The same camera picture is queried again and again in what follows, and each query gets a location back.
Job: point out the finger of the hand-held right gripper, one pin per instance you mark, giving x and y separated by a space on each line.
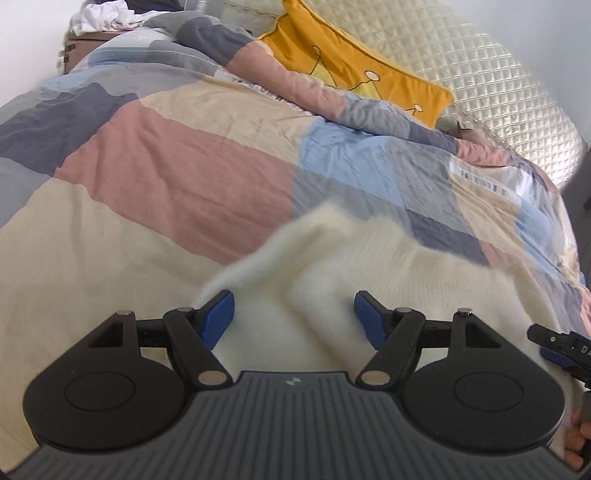
565 348

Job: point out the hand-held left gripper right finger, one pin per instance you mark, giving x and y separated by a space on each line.
371 318

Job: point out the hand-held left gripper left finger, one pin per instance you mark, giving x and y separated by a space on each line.
217 318

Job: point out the cream fleece garment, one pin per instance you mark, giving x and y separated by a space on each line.
438 281

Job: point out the black clothes pile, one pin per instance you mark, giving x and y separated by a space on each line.
152 3

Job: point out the white clothes pile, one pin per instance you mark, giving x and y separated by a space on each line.
106 14

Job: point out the person's right hand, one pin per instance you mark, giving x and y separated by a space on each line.
577 443

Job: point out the dark grey cabinet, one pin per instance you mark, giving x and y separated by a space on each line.
582 207

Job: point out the checked patchwork quilt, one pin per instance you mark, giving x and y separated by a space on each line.
161 161

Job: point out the grey pillow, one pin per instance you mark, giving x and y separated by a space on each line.
450 127

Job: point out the yellow crown print pillow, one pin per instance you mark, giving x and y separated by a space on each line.
351 55

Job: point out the cream quilted headboard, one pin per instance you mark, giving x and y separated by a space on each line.
485 60

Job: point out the cardboard box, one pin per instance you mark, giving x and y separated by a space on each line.
85 44

